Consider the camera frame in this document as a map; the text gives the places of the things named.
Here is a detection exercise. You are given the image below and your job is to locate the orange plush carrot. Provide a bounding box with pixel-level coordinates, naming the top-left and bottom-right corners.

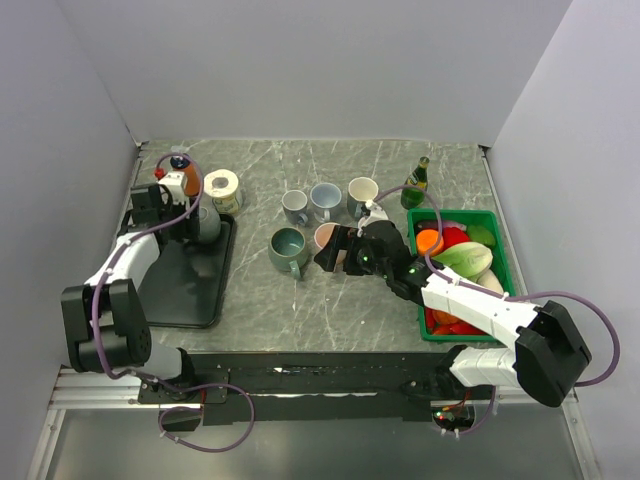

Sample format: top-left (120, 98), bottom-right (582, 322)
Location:
top-left (415, 229), bottom-right (444, 256)

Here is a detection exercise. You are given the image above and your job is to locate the orange plush pumpkin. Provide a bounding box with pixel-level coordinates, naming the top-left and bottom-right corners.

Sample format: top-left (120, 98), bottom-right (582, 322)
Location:
top-left (432, 310), bottom-right (460, 325)

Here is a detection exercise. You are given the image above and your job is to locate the dark green plush avocado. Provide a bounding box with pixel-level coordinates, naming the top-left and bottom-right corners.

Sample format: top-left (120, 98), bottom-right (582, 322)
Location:
top-left (466, 225), bottom-right (497, 249)

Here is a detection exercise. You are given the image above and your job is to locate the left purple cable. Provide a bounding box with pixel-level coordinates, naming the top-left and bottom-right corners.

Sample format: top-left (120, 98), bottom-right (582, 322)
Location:
top-left (92, 153), bottom-right (205, 380)

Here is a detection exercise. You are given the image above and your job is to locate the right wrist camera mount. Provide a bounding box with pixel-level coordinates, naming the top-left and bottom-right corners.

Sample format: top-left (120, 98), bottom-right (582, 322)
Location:
top-left (358, 200), bottom-right (389, 228)

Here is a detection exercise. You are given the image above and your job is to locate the white plush radish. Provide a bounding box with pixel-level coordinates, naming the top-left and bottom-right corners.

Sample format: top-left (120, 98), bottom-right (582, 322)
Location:
top-left (477, 270), bottom-right (504, 295)

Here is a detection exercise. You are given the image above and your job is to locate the green glass bottle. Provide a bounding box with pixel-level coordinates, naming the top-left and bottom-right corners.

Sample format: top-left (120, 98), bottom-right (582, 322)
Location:
top-left (400, 156), bottom-right (430, 210)

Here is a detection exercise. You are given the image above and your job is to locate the grey mug with cream inside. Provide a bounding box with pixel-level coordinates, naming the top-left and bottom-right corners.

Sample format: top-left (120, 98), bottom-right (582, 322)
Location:
top-left (347, 177), bottom-right (379, 220)

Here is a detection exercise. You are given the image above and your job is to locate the orange soap dispenser bottle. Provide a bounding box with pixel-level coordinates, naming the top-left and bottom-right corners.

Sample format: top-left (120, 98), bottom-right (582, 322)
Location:
top-left (169, 146), bottom-right (200, 197)

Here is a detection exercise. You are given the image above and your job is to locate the dark slate blue mug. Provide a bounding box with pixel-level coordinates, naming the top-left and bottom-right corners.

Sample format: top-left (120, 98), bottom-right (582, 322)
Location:
top-left (281, 190), bottom-right (309, 226)

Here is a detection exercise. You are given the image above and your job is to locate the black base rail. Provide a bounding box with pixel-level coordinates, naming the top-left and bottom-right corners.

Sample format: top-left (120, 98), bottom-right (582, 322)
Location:
top-left (137, 351), bottom-right (501, 431)

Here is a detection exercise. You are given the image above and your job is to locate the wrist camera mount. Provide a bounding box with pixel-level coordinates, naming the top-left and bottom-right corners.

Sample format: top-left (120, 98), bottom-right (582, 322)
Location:
top-left (358, 200), bottom-right (389, 228)
top-left (154, 167), bottom-right (187, 195)

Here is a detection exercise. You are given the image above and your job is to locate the red plush vegetable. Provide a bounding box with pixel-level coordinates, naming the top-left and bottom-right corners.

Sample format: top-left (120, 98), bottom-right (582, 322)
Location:
top-left (443, 227), bottom-right (470, 250)

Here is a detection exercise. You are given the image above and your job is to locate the green plush cabbage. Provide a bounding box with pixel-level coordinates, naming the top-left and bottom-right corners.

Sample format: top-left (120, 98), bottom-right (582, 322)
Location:
top-left (432, 241), bottom-right (493, 279)

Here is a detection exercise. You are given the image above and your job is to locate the pale grey-blue mug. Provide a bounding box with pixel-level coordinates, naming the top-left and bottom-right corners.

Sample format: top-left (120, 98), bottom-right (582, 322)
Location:
top-left (197, 206), bottom-right (221, 244)

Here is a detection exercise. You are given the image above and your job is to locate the green plastic basket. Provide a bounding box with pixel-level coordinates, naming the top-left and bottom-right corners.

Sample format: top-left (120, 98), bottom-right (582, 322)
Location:
top-left (407, 209), bottom-right (516, 344)

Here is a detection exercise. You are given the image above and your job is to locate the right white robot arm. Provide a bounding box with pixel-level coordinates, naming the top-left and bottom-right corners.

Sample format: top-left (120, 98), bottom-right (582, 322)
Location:
top-left (314, 220), bottom-right (591, 407)

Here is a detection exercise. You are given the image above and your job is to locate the pink mug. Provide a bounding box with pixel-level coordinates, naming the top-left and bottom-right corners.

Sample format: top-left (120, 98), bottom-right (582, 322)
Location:
top-left (314, 222), bottom-right (347, 265)

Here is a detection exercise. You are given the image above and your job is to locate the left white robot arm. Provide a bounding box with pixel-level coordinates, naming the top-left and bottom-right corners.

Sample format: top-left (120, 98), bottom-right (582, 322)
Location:
top-left (61, 182), bottom-right (199, 402)

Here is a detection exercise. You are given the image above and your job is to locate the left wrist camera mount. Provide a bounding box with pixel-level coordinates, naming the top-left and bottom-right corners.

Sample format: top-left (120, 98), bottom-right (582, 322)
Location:
top-left (154, 167), bottom-right (187, 195)

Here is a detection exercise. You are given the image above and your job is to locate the black serving tray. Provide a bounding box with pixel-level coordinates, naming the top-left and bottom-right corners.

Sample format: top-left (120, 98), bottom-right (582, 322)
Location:
top-left (137, 214), bottom-right (236, 329)

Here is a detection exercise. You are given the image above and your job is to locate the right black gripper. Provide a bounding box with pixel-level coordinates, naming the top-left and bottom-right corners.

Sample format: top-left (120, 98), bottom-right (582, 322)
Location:
top-left (314, 224), bottom-right (392, 279)

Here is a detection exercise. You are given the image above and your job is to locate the red plush chili pepper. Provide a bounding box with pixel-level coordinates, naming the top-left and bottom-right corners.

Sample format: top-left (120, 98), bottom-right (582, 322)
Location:
top-left (424, 308), bottom-right (436, 331)

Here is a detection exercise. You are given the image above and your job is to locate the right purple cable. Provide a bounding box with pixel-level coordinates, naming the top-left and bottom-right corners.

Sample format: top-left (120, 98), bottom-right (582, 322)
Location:
top-left (372, 185), bottom-right (621, 389)

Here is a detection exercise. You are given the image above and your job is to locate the purple cable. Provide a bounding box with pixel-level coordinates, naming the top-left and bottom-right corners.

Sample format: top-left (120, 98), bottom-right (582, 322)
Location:
top-left (372, 185), bottom-right (621, 389)
top-left (92, 153), bottom-right (205, 380)

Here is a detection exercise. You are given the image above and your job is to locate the small blue-grey mug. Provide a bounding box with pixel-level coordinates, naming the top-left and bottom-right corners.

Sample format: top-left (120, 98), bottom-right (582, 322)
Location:
top-left (310, 182), bottom-right (342, 223)

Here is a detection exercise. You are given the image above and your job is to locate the teal green mug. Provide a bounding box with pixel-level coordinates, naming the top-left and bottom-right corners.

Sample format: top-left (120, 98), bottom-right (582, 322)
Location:
top-left (268, 227), bottom-right (309, 281)

